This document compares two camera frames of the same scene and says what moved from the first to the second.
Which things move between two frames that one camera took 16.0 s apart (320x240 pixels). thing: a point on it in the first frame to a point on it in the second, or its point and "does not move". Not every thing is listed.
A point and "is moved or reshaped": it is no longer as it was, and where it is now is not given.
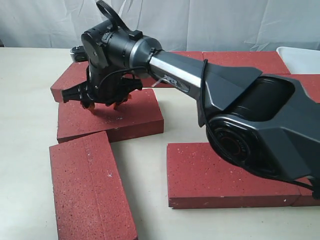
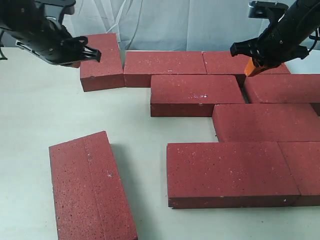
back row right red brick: x=269 y=62 does not move
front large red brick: x=198 y=177 does not move
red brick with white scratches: x=140 y=114 is moved or reshaped
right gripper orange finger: x=92 y=106 to x=250 y=67
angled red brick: x=75 y=74 is moved or reshaped
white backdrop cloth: x=186 y=25 does not move
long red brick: x=91 y=202 does not move
